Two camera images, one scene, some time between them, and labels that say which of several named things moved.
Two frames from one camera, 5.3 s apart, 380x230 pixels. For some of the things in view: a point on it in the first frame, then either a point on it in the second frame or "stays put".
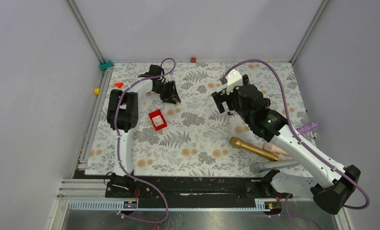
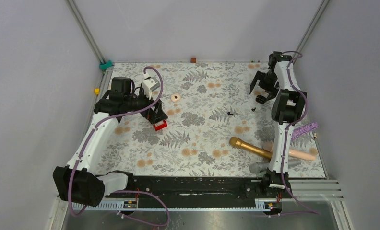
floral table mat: (191, 137) stays put
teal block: (104, 66) stays put
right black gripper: (220, 97) → (271, 90)
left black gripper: (174, 97) → (151, 113)
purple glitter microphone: (307, 127) stays put
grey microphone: (256, 167) stays put
